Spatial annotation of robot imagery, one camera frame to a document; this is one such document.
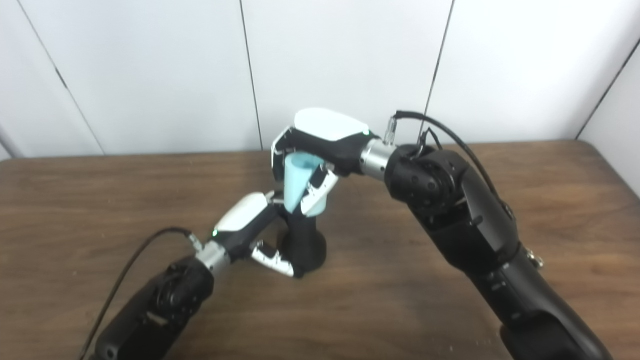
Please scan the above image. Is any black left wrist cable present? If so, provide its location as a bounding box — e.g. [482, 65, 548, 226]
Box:
[77, 227, 203, 360]

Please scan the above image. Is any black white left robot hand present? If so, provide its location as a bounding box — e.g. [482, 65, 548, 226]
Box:
[212, 190, 306, 279]

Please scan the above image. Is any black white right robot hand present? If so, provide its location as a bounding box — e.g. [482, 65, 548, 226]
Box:
[271, 108, 381, 218]

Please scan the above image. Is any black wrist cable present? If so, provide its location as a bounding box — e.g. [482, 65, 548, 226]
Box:
[77, 227, 203, 360]
[384, 110, 516, 221]

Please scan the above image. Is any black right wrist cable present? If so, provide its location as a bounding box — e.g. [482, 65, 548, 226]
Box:
[384, 110, 516, 221]

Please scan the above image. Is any light blue cylinder cup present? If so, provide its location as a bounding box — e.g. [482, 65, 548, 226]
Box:
[283, 153, 328, 218]

